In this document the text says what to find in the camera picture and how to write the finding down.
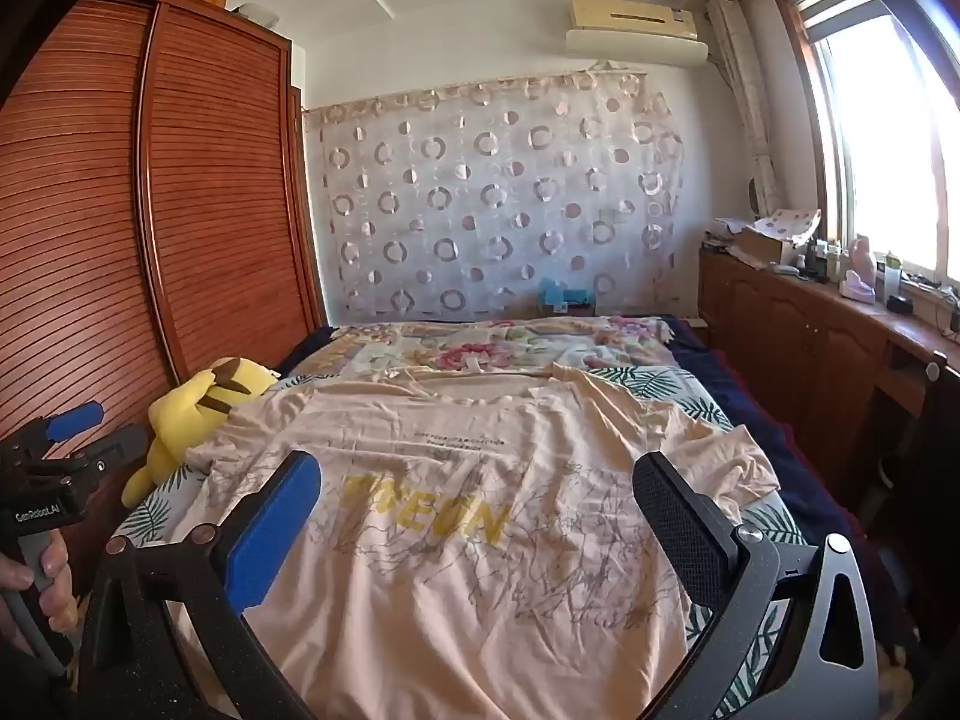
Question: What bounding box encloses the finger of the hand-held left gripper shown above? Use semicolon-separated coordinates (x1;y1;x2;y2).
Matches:
67;424;149;492
15;401;104;458

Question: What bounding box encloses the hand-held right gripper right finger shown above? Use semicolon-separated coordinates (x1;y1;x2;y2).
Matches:
632;452;880;720

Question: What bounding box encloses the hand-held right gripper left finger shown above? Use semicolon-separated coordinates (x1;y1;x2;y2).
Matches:
79;450;323;720

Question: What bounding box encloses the beige printed t-shirt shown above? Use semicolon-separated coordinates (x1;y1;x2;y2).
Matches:
184;364;781;720

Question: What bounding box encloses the person's left hand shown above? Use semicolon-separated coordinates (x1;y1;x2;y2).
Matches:
0;536;78;661

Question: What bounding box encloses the yellow plush toy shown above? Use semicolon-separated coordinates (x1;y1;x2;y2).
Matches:
122;358;278;509

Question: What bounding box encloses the leaf print bed sheet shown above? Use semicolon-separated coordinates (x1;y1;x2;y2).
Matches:
111;364;815;720

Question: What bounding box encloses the wooden sideboard cabinet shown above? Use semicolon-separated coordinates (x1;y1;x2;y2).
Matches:
697;244;960;481

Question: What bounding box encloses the wooden slatted wardrobe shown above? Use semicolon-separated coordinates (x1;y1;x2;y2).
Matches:
0;0;327;593

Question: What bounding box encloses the blue plush toy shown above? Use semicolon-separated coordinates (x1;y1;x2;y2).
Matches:
536;277;597;316

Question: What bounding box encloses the floral blanket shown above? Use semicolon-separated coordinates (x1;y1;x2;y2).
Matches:
289;315;672;383

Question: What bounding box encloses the black chair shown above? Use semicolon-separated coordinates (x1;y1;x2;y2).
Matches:
847;351;960;616

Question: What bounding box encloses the cardboard box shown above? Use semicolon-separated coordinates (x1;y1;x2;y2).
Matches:
731;229;796;267

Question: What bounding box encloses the dotted pink paper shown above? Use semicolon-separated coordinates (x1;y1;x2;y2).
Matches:
754;208;822;245

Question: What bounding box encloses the pink figurine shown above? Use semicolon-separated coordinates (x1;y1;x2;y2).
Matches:
847;236;878;286

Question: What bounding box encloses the circle pattern sheer curtain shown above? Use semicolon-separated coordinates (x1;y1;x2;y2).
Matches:
304;71;687;323

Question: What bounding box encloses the floral window curtain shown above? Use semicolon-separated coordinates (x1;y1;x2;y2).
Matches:
705;0;785;222

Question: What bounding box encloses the wall air conditioner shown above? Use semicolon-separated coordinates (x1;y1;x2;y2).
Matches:
564;0;710;65

